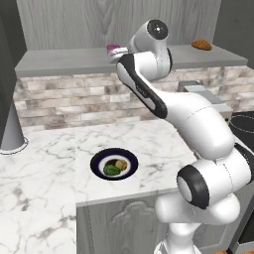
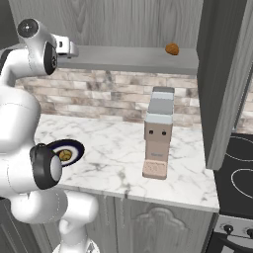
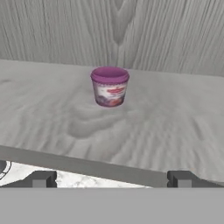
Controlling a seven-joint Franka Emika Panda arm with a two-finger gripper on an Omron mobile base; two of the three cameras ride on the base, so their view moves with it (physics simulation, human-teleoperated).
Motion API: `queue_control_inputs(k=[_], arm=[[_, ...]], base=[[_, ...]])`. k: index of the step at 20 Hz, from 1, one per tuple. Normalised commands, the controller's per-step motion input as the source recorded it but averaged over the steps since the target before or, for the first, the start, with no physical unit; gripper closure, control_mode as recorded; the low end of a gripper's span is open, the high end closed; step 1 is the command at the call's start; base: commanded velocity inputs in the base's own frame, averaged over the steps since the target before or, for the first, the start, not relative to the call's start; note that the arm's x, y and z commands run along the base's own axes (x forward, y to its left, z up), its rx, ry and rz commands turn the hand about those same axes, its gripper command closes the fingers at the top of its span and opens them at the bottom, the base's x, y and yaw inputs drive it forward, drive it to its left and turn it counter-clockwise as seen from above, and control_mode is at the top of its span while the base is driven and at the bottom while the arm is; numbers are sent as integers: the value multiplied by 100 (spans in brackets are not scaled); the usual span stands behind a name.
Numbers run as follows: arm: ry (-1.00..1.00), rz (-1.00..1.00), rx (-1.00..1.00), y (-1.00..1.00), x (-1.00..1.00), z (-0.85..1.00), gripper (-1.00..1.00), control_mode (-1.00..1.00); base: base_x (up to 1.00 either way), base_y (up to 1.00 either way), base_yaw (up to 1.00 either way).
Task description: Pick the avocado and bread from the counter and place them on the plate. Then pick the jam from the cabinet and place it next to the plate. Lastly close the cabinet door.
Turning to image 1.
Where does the grey wood cabinet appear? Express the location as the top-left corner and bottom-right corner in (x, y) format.
(14, 0), (249, 79)

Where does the grey cylinder stand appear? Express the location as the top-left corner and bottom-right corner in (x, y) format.
(0, 98), (30, 156)

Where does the brown bread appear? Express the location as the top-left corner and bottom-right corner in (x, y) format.
(114, 159), (129, 172)

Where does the green avocado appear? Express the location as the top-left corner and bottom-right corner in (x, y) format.
(102, 164), (121, 177)

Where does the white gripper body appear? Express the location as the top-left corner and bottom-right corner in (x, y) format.
(107, 47), (130, 64)

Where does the grey counter cupboard door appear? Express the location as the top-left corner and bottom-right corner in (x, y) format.
(75, 190), (182, 254)

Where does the brown croissant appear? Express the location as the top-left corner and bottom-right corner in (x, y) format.
(190, 39), (213, 52)

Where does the dark cabinet door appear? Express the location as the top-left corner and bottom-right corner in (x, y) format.
(0, 0), (28, 147)
(211, 0), (254, 63)

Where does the dark blue plate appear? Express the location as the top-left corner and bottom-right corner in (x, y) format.
(89, 147), (140, 182)

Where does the grey block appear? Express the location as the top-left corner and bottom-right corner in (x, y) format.
(178, 80), (234, 121)

